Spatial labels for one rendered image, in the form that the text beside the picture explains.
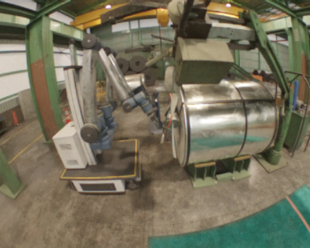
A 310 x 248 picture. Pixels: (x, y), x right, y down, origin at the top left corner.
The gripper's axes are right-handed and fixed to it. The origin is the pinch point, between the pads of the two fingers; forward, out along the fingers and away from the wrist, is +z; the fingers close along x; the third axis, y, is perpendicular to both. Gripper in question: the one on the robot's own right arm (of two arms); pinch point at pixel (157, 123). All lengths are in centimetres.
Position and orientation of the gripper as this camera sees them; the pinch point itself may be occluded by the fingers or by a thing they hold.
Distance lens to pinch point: 149.3
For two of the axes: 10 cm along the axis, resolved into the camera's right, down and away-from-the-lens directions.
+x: 1.1, 4.1, -9.0
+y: -8.7, 4.8, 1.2
